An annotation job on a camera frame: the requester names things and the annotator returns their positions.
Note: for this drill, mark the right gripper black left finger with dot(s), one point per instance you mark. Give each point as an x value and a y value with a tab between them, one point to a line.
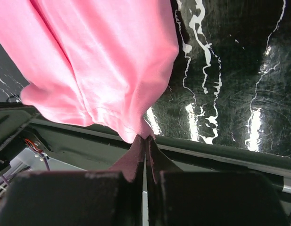
111	197

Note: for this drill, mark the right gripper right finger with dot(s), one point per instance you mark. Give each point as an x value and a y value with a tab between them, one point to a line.
234	198

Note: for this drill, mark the pink t-shirt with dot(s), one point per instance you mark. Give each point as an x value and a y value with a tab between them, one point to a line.
92	61

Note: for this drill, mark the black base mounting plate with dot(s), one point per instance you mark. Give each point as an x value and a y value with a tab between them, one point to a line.
96	148

